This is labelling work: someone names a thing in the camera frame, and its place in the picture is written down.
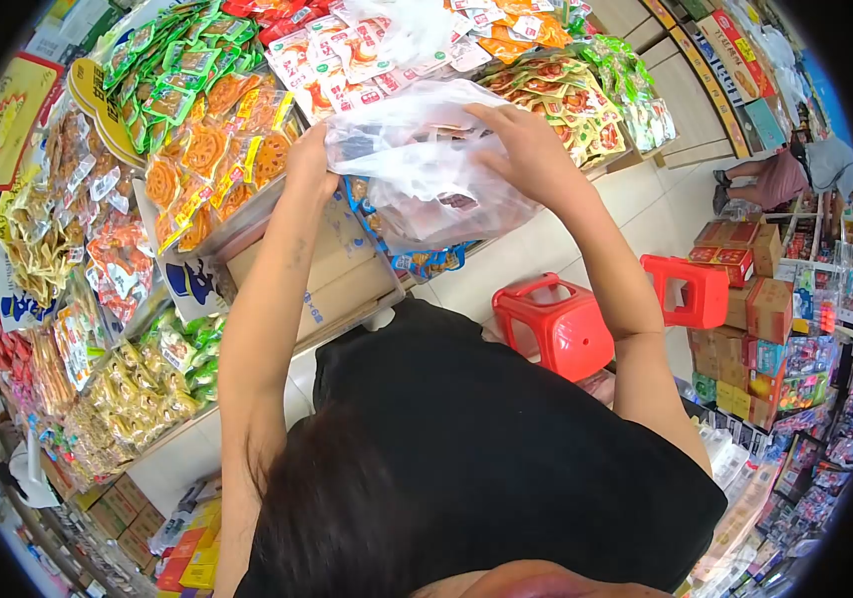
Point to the person's right hand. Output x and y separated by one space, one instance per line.
538 161

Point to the person's left hand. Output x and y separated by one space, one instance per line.
312 168

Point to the person's right index finger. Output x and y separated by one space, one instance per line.
491 113

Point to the person's right thumb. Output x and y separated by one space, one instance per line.
491 163

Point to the person's left fingers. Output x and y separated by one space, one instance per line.
317 138

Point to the clear plastic bag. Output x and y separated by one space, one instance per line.
411 149

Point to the brown cardboard carton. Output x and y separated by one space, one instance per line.
337 276

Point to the full snack display stand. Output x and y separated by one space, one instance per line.
172 149

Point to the red plastic stool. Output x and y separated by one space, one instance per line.
688 291
557 329

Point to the person's body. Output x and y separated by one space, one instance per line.
486 463

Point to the stack of cartons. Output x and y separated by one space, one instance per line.
759 314

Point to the yellow red-edged sign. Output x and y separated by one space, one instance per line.
8 123

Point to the full shop shelf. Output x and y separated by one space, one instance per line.
815 389

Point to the row of brown floor cartons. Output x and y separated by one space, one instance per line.
124 516

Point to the pile of yellow red boxes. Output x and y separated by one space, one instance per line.
191 557

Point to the full wooden wall shelf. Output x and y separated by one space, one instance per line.
740 67

